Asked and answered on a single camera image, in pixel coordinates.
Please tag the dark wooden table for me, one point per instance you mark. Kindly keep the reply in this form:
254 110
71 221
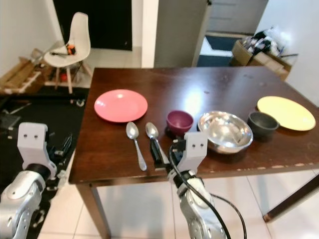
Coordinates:
97 209

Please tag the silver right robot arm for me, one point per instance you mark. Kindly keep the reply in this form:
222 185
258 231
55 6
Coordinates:
199 209

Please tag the pink plate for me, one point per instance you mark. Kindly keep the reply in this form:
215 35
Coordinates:
120 105

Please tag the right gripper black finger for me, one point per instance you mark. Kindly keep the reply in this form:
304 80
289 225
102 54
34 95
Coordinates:
165 166
160 153

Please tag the white plastic chair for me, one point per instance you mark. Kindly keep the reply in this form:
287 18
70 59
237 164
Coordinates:
79 34

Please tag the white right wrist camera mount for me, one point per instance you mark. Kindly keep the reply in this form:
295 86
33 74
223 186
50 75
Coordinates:
196 149

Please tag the yellow plate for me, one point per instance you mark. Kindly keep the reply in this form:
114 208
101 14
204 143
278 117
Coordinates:
286 112

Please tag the flat brown cardboard boxes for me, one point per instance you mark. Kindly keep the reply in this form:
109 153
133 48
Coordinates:
22 73

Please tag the purple bowl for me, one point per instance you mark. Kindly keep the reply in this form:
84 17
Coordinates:
180 122

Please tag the dark grey bowl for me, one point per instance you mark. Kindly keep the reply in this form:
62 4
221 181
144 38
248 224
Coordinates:
263 125

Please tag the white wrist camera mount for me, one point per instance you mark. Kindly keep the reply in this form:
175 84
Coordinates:
196 149
32 142

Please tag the silver metal spoon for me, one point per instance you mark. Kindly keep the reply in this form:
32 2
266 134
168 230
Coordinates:
132 130
152 130

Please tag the stainless steel bowl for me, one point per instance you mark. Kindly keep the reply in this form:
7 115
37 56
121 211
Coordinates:
227 130

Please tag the black floor mat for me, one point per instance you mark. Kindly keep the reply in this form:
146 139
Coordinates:
10 107

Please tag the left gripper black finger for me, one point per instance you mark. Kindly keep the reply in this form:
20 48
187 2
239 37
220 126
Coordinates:
56 140
67 142

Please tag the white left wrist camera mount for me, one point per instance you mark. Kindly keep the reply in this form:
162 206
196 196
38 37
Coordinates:
32 142

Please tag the cardboard box with clutter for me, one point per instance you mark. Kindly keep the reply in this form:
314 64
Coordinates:
259 52

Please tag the black door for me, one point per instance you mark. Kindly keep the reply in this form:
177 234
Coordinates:
109 22

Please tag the orange and black tool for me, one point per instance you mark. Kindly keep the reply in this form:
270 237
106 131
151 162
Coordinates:
70 49

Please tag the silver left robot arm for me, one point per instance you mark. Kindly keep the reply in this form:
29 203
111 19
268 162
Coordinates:
20 199

